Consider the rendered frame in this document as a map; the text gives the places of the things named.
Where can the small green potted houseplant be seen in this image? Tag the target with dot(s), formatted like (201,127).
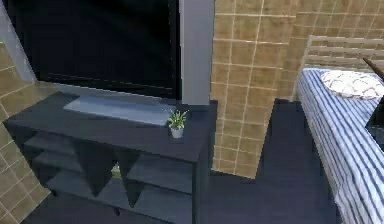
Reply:
(177,124)

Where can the dark grey shelf unit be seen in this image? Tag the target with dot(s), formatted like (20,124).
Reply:
(110,146)

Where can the black television set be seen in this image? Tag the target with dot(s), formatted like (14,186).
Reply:
(100,43)

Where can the blue striped bed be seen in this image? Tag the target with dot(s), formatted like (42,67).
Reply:
(346,133)

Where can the white patterned pillow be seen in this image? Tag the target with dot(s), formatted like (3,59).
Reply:
(353,84)

